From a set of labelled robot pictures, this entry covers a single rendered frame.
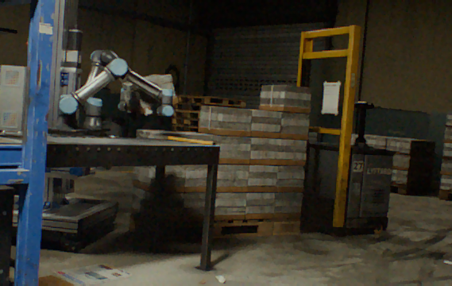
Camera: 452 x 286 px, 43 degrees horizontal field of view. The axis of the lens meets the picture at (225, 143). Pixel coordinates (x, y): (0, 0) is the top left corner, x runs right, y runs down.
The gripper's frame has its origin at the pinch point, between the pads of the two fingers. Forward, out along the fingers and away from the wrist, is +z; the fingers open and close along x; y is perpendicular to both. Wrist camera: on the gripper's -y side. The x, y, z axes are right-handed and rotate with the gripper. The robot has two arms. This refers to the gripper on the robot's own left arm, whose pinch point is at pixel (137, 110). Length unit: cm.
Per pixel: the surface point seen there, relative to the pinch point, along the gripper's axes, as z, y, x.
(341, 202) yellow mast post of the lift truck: 54, -126, 138
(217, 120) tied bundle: 30, -24, 53
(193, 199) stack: 38, -76, 11
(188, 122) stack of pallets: -562, -132, 279
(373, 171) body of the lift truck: 49, -114, 183
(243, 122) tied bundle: 37, -32, 72
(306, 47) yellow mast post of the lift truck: -20, 4, 191
